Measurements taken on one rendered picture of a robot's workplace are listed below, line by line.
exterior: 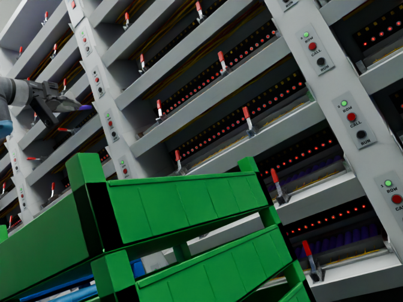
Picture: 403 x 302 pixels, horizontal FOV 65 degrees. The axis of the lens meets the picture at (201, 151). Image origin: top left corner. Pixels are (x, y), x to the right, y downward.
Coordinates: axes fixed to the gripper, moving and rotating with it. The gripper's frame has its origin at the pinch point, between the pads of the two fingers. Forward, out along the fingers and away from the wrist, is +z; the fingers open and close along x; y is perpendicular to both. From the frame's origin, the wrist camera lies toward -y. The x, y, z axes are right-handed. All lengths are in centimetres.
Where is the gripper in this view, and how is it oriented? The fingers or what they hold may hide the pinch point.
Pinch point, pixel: (77, 108)
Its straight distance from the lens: 135.3
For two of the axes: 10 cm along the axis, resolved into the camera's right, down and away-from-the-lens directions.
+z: 5.8, 0.4, 8.1
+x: -7.4, 4.4, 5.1
